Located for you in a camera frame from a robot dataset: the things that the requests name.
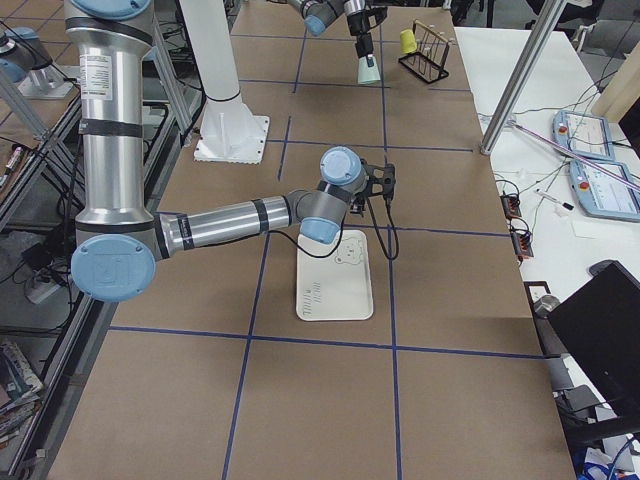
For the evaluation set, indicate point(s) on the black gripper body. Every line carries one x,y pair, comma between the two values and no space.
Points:
356,205
361,27

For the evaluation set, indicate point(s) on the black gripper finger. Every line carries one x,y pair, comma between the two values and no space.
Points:
364,51

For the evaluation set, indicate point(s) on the light green cup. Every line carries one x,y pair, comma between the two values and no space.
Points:
368,70

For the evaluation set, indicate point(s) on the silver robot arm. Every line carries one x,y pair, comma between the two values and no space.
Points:
119,241
319,15

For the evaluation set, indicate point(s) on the yellow cup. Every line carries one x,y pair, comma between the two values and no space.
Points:
408,43

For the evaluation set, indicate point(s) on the cream bear serving tray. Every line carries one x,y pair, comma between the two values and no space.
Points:
333,281

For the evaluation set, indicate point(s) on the metal cup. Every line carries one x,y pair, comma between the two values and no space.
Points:
544,305

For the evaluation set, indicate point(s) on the reacher grabber stick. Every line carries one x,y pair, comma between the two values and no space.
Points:
565,151

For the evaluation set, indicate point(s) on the white side table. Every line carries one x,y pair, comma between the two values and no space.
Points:
565,243

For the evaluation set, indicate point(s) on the upper teach pendant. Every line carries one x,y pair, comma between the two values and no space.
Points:
586,135

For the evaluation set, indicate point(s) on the teach pendant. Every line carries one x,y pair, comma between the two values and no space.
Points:
602,196
586,135

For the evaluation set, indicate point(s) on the lower teach pendant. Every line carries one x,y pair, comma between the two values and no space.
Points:
602,196

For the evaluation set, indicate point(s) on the black monitor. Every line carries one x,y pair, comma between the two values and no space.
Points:
599,326

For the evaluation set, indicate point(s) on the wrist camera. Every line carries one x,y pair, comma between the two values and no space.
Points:
381,180

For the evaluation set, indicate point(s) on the black wire cup rack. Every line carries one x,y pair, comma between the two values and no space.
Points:
428,63

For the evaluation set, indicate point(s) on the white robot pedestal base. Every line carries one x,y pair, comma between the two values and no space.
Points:
229,131

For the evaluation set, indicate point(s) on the aluminium frame post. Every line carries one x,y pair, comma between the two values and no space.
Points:
538,37

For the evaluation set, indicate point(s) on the aluminium frame rack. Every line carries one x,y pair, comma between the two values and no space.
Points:
64,350

